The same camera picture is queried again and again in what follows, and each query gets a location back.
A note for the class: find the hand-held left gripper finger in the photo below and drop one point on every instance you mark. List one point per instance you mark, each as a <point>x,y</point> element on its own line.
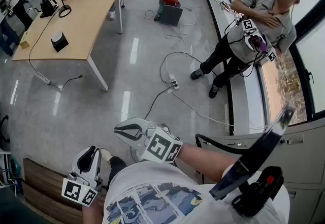
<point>97,164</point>
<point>76,160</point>

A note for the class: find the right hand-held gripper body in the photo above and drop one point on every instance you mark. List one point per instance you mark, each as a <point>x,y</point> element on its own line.
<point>160,145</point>

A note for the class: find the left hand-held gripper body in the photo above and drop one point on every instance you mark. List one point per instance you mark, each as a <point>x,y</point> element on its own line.
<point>73,191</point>

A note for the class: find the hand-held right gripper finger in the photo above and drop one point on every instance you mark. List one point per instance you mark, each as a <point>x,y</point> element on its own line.
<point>135,122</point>
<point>135,143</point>

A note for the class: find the white cloth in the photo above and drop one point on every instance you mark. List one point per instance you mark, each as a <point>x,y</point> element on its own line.
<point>58,36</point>

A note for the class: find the person's left forearm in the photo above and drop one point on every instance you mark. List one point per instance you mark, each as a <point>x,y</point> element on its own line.
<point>92,214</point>

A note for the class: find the person's right forearm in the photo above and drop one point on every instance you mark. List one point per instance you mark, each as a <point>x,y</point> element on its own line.
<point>203,159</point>

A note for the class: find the black tissue box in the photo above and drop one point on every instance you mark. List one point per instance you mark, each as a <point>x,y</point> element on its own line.
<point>61,45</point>

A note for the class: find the person's left white shoe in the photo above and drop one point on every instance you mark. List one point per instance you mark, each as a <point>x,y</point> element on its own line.
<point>106,154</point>

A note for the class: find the person's white shoe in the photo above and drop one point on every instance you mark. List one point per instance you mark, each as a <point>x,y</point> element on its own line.
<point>106,154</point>
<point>163,126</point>

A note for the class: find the person's right white shoe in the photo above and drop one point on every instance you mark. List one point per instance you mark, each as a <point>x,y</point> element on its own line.
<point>163,126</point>

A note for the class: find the brown wooden crate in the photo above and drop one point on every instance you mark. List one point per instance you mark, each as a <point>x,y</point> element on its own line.
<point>43,182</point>

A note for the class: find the white printed t-shirt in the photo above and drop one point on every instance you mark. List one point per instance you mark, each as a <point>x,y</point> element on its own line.
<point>152,179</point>

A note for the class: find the white power strip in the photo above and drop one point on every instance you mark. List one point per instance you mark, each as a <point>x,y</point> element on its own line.
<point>174,82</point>

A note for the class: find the teal bag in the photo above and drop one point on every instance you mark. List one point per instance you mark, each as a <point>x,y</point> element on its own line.
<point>15,167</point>

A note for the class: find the white metal rack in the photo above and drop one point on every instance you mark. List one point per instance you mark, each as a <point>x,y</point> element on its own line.
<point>5,153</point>

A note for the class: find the black office chair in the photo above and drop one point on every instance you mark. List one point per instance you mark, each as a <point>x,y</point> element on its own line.
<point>3,136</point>

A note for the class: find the dark grey square box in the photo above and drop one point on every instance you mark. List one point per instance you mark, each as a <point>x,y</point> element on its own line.
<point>171,16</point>

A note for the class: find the light wooden table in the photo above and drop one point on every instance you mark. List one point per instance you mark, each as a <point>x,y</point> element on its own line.
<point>83,19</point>

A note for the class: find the red vacuum cleaner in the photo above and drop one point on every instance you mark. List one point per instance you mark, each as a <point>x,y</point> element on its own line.
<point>170,0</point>

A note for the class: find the black-framed window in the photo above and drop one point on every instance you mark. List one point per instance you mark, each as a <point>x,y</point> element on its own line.
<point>279,85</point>

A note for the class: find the black electric kettle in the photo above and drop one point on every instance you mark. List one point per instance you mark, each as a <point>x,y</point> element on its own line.
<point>47,5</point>

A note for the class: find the black head-worn camera rig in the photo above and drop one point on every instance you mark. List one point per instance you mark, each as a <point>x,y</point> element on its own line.
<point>259,192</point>

